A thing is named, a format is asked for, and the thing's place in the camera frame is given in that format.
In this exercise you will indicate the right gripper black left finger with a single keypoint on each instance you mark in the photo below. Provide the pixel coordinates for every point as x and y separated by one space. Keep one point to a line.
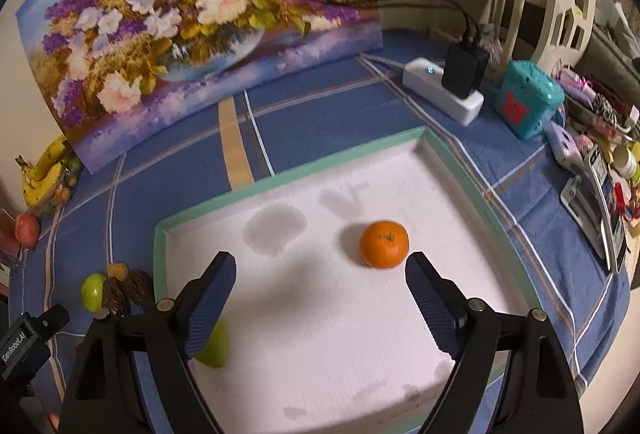
131 374

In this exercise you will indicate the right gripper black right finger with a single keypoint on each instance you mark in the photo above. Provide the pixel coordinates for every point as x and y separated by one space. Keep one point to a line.
537 393

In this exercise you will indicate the green mango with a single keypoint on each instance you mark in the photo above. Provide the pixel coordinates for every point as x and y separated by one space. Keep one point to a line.
91 292
216 351

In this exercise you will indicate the dark brown avocado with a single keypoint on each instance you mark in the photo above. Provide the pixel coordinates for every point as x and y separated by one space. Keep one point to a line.
114 298
138 287

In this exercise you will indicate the orange tangerine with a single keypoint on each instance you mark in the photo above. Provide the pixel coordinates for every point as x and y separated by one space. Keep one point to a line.
384 244

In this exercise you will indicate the blue plaid tablecloth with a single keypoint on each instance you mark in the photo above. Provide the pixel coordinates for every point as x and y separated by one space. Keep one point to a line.
113 213

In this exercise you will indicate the red apple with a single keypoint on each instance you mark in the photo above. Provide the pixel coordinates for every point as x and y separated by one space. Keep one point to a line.
27 230

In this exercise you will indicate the yellow banana bunch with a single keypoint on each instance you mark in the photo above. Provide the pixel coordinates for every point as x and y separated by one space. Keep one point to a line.
40 180

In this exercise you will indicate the white tray with green rim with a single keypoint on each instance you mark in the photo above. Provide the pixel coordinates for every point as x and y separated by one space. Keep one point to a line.
320 342

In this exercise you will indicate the packaged items pile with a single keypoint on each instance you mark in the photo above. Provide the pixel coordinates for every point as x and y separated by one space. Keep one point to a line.
605 195

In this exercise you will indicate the white handheld device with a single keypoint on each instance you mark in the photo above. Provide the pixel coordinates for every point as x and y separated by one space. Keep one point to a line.
563 148

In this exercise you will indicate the teal toy box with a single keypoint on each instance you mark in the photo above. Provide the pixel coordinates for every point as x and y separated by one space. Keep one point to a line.
527 98

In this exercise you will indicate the white power strip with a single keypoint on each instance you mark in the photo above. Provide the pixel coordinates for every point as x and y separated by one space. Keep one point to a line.
424 78

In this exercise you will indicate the black power adapter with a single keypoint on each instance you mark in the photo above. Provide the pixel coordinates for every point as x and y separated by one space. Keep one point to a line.
465 66

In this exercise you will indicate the flower painting canvas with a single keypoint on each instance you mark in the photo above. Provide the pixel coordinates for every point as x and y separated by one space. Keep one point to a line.
115 72

